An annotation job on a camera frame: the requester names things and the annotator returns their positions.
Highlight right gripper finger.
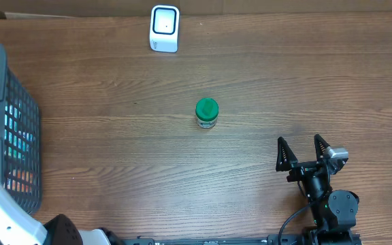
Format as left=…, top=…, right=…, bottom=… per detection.
left=314, top=134, right=330, bottom=163
left=276, top=137, right=298, bottom=172

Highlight teal wipes packet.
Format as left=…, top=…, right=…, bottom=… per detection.
left=0, top=102, right=39, bottom=161

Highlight grey plastic mesh basket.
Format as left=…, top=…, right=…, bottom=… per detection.
left=0, top=44, right=42, bottom=214

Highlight cardboard backboard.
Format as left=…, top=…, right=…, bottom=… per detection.
left=0, top=0, right=392, bottom=18

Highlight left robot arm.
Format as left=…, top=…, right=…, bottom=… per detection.
left=0, top=183, right=110, bottom=245

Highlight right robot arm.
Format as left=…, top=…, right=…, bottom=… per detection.
left=270, top=134, right=362, bottom=245

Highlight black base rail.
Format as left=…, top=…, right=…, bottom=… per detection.
left=120, top=233, right=363, bottom=245

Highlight green lid jar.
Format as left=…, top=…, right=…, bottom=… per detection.
left=195, top=98, right=219, bottom=129

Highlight white barcode scanner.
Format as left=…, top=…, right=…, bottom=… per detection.
left=149, top=5, right=180, bottom=53

